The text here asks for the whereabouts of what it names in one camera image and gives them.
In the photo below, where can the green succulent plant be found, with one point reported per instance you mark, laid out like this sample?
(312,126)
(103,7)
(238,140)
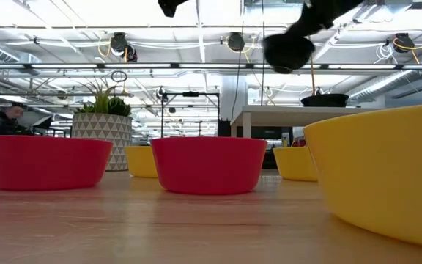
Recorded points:
(117,107)

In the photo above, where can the grey white triangle-pattern plant pot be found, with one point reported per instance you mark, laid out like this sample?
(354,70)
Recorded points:
(103,126)

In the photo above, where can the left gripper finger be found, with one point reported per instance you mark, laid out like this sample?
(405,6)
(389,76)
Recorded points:
(170,5)

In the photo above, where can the black metal frame rig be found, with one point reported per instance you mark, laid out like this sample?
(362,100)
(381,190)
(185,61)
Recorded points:
(190,94)

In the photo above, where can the red cart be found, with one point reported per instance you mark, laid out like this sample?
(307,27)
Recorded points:
(299,143)

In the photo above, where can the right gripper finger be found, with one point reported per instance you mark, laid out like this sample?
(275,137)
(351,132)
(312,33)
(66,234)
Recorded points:
(306,27)

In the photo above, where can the black box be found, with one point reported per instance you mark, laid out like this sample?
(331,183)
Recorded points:
(223,128)

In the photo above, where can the white low stand table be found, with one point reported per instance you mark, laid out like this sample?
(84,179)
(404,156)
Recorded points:
(288,113)

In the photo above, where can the person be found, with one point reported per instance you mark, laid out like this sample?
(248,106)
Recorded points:
(6,122)

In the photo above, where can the small red plastic bowl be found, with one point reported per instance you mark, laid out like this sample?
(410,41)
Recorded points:
(46,165)
(209,165)

